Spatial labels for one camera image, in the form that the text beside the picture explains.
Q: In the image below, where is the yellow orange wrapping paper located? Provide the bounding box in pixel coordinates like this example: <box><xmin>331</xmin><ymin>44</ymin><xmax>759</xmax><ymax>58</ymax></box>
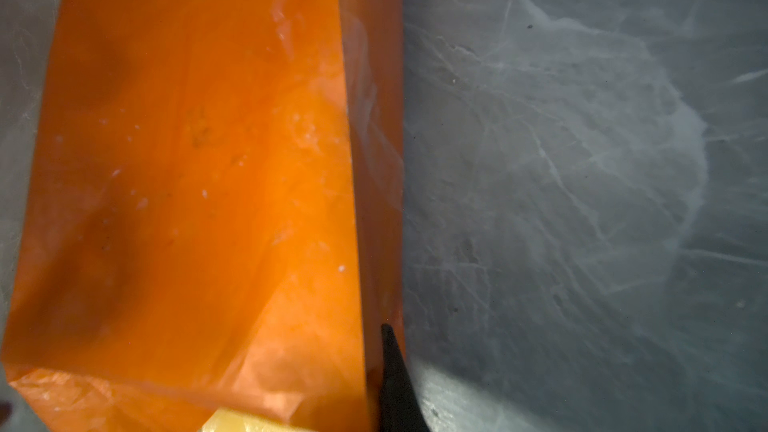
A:
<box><xmin>1</xmin><ymin>0</ymin><xmax>403</xmax><ymax>431</ymax></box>

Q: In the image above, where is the clear adhesive tape strip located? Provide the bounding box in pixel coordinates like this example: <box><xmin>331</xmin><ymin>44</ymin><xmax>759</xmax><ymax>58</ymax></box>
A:
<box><xmin>341</xmin><ymin>11</ymin><xmax>404</xmax><ymax>211</ymax></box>

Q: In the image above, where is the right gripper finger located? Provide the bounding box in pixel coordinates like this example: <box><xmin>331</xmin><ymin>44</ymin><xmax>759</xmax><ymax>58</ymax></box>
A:
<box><xmin>379</xmin><ymin>324</ymin><xmax>430</xmax><ymax>432</ymax></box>

